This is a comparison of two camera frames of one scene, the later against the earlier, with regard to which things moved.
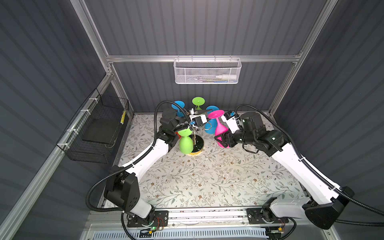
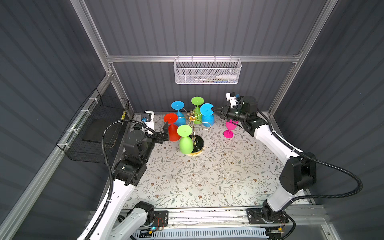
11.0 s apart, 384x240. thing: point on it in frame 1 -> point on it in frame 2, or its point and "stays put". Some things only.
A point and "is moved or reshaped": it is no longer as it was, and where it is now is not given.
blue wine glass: [210, 126] is moved or reshaped
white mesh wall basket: [207, 71] stays put
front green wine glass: [186, 144] stays put
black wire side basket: [91, 135] stays put
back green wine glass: [198, 101] stays put
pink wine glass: [220, 129] is moved or reshaped
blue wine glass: [180, 111] stays put
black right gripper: [229, 142] -> [222, 114]
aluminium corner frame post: [86, 19] stays put
